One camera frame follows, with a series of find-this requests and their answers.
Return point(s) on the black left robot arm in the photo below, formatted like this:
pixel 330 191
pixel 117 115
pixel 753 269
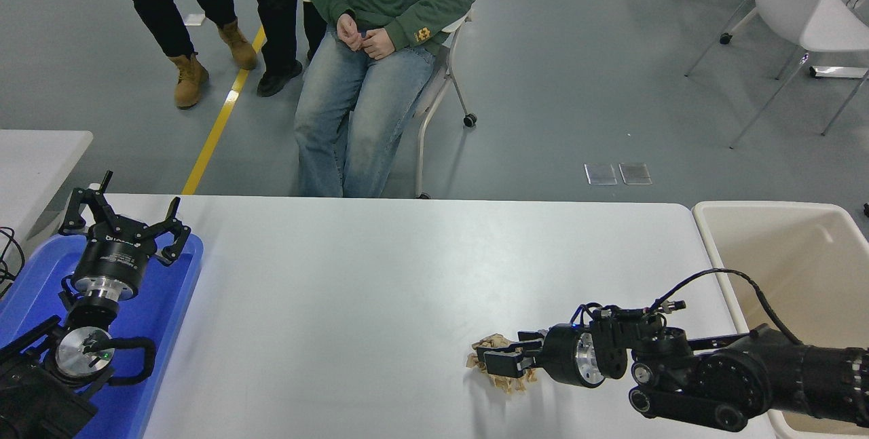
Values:
pixel 41 398

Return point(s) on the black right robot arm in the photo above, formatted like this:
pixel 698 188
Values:
pixel 733 378

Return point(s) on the person's left hand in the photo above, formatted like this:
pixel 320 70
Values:
pixel 380 44

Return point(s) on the white side table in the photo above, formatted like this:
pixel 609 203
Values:
pixel 34 167

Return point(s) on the large pale plastic bin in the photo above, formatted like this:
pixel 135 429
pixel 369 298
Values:
pixel 801 242

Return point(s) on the blue plastic tray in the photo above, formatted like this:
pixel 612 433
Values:
pixel 170 303

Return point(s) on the person's right hand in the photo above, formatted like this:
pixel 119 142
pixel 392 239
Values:
pixel 348 28

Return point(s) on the white floor label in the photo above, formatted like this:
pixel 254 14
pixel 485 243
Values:
pixel 193 20

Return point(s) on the white table foot bar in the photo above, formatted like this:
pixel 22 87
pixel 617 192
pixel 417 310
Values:
pixel 838 72

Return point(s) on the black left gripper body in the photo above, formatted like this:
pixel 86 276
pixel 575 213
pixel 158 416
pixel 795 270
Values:
pixel 115 259

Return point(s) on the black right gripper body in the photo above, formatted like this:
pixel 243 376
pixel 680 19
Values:
pixel 560 354

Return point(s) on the grey chair with casters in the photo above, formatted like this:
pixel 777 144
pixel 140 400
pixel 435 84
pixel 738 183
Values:
pixel 438 83

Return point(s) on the tan paper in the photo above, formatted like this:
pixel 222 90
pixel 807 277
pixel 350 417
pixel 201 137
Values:
pixel 492 341

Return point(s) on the clear floor plate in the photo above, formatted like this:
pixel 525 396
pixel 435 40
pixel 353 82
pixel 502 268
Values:
pixel 601 174
pixel 635 173

